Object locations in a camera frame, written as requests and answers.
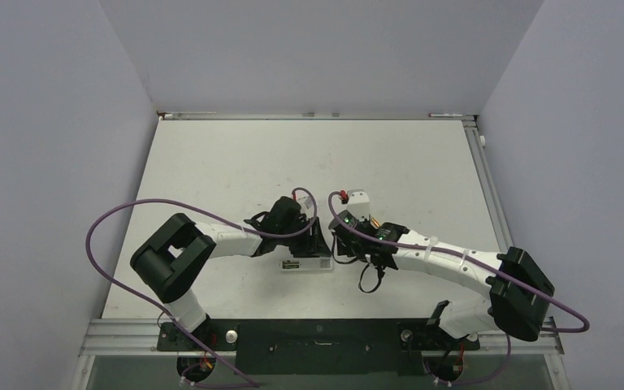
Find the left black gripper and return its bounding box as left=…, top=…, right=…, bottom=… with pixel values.
left=277, top=217, right=330, bottom=258

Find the black AAA battery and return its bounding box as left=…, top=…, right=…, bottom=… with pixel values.
left=281, top=261, right=300, bottom=270

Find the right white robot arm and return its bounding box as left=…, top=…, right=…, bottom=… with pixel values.
left=329, top=211, right=555, bottom=348

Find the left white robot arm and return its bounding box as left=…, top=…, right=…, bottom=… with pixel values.
left=130, top=197, right=332, bottom=349

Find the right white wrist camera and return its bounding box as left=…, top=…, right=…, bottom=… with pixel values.
left=346, top=189, right=371, bottom=221

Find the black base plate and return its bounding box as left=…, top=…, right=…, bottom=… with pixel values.
left=155, top=318, right=480, bottom=377

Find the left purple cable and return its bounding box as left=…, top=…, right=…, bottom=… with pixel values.
left=85, top=187, right=319, bottom=388

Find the aluminium frame rail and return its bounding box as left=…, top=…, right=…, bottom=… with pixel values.
left=80, top=115, right=563, bottom=357

